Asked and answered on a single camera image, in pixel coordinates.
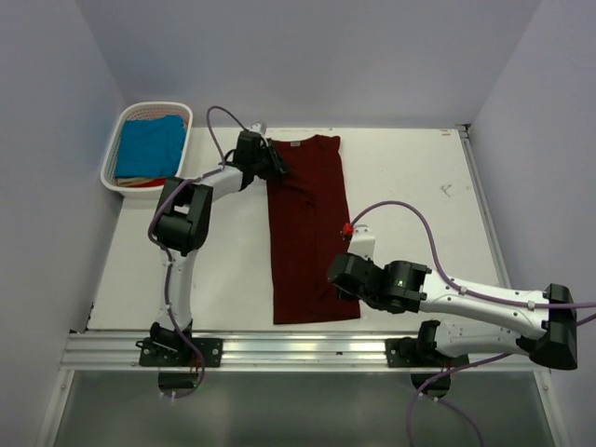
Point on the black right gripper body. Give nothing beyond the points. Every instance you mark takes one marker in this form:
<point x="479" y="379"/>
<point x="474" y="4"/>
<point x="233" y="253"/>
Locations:
<point x="368" y="297"/>

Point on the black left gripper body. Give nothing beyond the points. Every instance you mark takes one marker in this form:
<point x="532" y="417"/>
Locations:
<point x="262" y="163"/>

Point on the dark red t shirt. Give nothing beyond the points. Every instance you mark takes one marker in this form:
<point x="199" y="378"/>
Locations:
<point x="307" y="209"/>

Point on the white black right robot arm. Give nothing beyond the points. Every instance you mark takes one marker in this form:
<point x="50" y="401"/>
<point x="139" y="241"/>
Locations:
<point x="538" y="324"/>

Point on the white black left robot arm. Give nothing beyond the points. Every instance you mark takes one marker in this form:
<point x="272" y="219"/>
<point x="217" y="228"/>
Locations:
<point x="180" y="228"/>

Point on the blue folded t shirt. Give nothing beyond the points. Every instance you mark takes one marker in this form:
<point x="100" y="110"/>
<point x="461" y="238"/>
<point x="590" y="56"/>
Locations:
<point x="150" y="148"/>

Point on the red folded t shirt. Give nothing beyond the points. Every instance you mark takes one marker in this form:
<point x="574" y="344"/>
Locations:
<point x="152" y="183"/>

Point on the white plastic laundry basket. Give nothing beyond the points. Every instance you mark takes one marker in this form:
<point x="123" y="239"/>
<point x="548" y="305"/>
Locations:
<point x="143" y="111"/>

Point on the beige folded t shirt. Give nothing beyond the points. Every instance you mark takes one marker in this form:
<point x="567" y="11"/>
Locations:
<point x="131" y="181"/>

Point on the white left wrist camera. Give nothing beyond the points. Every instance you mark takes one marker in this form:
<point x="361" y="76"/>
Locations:
<point x="259" y="127"/>

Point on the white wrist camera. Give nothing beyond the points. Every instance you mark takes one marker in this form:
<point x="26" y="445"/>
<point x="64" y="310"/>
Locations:
<point x="259" y="127"/>
<point x="360" y="239"/>

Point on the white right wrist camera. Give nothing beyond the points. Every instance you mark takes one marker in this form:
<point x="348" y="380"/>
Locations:
<point x="360" y="239"/>

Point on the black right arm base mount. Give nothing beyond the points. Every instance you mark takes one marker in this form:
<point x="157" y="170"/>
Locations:
<point x="408" y="352"/>

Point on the aluminium table right rail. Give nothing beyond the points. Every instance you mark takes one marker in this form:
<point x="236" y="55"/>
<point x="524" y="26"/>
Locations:
<point x="498" y="259"/>

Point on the aluminium table rail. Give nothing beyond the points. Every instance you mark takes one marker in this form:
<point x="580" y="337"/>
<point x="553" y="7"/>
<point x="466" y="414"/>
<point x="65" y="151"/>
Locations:
<point x="498" y="259"/>
<point x="244" y="351"/>

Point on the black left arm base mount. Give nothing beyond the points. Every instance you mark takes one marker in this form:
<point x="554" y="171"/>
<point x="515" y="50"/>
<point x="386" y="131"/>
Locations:
<point x="165" y="348"/>

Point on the aluminium table front rail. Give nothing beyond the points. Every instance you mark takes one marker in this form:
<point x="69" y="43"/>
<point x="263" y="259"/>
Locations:
<point x="244" y="351"/>

